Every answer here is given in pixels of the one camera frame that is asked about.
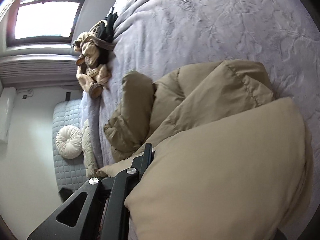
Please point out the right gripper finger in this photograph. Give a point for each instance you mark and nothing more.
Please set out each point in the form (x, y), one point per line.
(96, 210)

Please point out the tan puffer jacket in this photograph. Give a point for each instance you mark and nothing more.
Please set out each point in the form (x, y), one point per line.
(231, 161)

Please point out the dark clothing pile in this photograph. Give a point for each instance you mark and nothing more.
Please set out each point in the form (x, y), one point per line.
(103, 36)

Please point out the grey quilted mattress pad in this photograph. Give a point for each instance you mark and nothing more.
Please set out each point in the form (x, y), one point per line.
(70, 173)

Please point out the cream quilted comforter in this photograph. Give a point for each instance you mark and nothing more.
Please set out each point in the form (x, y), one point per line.
(89, 158)

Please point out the round white cushion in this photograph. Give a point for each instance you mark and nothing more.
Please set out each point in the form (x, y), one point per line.
(68, 142)

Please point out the cream striped knit garment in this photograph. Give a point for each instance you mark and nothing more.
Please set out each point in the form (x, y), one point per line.
(92, 70)

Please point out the white radiator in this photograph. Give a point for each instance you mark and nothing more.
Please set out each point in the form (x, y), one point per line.
(38, 70)

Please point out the bright window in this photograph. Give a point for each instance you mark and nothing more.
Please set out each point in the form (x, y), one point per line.
(42, 21)

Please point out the lavender plush bed blanket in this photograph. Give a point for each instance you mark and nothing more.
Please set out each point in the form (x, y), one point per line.
(155, 37)

